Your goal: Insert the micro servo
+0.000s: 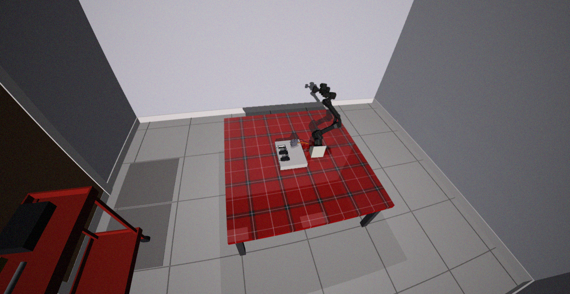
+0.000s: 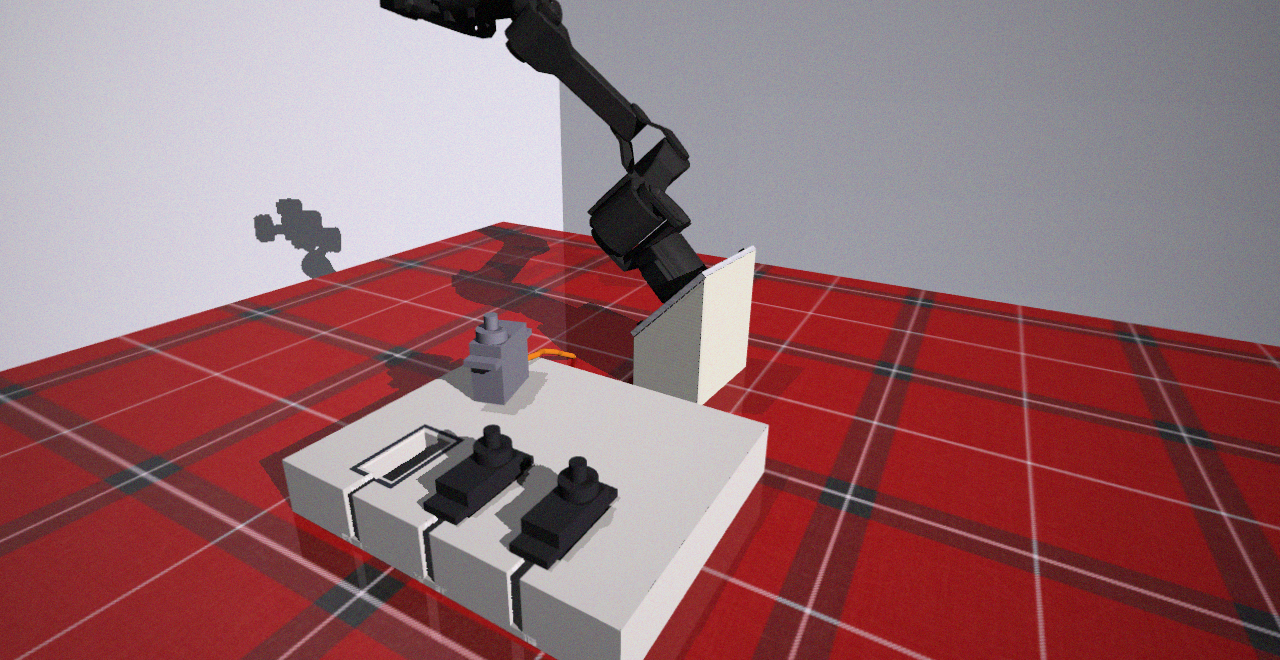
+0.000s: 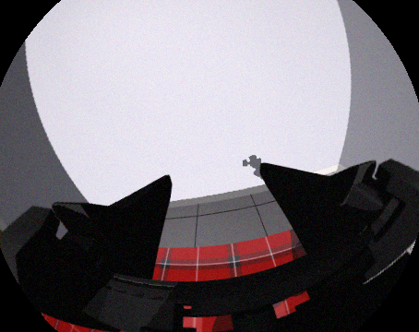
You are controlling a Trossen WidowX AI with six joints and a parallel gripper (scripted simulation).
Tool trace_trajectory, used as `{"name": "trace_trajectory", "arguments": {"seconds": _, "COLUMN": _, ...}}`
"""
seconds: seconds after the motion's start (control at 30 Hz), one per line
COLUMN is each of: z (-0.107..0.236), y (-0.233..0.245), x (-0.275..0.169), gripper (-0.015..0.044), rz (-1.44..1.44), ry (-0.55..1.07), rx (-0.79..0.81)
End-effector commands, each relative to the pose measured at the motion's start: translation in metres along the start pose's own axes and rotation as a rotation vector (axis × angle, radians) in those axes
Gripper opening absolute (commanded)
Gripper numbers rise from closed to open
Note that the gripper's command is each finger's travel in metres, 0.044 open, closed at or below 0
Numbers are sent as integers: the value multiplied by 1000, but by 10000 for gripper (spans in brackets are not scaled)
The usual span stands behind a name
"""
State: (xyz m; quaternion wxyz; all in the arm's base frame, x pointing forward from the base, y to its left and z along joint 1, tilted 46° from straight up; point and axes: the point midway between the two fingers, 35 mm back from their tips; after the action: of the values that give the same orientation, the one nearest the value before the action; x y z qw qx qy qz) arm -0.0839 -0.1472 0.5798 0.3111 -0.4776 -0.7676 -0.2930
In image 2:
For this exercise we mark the grey micro servo with orange cable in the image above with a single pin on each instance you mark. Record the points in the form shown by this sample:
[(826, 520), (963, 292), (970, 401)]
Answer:
[(499, 358)]

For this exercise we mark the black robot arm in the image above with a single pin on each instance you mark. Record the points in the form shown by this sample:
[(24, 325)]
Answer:
[(637, 204)]

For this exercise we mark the white rectangular deck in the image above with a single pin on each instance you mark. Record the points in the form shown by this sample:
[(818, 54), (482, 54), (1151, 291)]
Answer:
[(575, 516)]

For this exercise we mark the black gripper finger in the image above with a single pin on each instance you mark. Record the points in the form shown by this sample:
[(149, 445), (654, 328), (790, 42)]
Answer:
[(438, 19), (389, 5)]

